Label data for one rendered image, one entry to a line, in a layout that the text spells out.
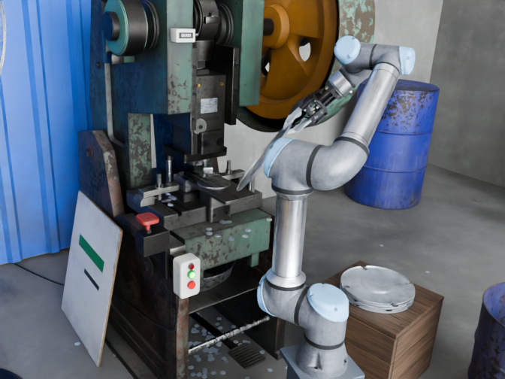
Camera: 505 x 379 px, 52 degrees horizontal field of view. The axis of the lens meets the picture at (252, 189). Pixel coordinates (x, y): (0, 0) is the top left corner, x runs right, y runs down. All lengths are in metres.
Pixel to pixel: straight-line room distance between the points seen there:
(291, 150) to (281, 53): 0.84
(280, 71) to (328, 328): 1.08
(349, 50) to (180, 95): 0.58
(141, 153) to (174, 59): 0.50
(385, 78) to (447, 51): 3.65
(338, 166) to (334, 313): 0.41
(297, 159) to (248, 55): 0.68
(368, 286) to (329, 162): 0.93
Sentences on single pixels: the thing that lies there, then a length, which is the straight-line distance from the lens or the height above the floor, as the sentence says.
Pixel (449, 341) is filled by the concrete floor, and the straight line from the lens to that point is 2.64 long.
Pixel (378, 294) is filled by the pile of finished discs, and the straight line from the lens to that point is 2.10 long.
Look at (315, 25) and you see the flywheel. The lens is 1.99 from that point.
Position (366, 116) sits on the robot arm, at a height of 1.17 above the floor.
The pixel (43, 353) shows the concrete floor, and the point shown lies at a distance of 2.44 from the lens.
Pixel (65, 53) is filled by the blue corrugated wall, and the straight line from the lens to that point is 2.93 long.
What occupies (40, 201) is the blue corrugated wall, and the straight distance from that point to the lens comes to 3.06.
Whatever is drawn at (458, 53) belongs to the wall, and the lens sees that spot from 5.04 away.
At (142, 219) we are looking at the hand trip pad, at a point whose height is 0.76.
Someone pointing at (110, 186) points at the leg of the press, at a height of 0.70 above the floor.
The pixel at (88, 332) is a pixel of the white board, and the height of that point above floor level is 0.08.
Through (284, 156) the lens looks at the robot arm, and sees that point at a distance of 1.34.
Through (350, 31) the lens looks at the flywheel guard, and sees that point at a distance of 1.85.
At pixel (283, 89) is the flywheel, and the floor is 1.10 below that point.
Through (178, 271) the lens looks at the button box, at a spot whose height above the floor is 0.59.
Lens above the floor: 1.45
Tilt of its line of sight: 21 degrees down
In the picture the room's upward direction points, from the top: 3 degrees clockwise
